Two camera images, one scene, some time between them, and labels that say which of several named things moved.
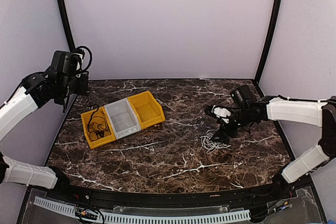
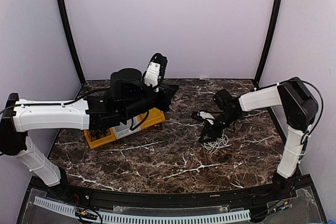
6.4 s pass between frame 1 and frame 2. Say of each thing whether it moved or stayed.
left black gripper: moved
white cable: stayed
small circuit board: stayed
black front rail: stayed
